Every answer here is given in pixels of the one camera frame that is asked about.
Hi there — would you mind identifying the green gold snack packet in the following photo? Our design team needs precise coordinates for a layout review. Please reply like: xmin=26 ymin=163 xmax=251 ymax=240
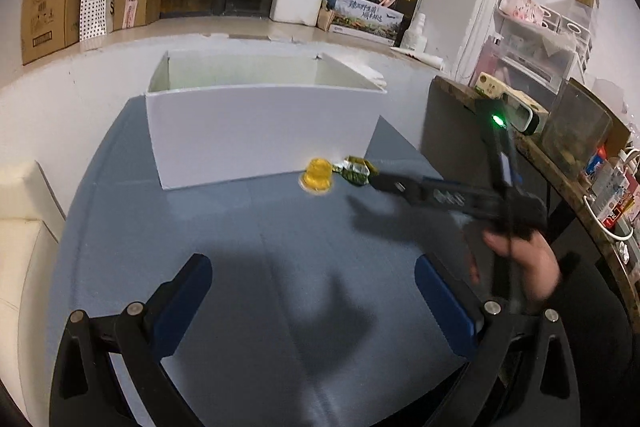
xmin=332 ymin=156 xmax=378 ymax=186

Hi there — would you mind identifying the right hand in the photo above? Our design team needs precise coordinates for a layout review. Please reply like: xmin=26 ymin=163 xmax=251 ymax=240
xmin=482 ymin=229 xmax=561 ymax=308

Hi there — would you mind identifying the white bottle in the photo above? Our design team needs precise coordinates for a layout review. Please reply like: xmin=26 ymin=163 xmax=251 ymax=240
xmin=400 ymin=13 xmax=427 ymax=53

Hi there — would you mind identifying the printed display box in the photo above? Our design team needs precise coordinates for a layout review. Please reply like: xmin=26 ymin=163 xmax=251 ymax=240
xmin=329 ymin=0 xmax=404 ymax=46

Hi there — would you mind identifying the wooden side shelf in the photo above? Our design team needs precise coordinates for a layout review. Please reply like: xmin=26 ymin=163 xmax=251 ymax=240
xmin=421 ymin=76 xmax=639 ymax=333

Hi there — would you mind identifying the white storage box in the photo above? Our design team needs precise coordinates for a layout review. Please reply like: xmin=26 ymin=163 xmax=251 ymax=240
xmin=145 ymin=51 xmax=386 ymax=190

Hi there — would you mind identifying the cream sofa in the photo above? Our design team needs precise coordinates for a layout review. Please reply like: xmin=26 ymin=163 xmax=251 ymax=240
xmin=1 ymin=160 xmax=65 ymax=426

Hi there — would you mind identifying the white foam box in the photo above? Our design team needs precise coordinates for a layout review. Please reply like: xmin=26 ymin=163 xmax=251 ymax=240
xmin=269 ymin=0 xmax=322 ymax=27

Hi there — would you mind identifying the orange jelly cup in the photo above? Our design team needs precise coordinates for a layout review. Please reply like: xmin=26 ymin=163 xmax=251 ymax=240
xmin=298 ymin=158 xmax=333 ymax=195

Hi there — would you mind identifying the white plastic drawer rack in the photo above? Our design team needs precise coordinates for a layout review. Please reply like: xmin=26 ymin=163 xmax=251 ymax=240
xmin=470 ymin=0 xmax=593 ymax=93

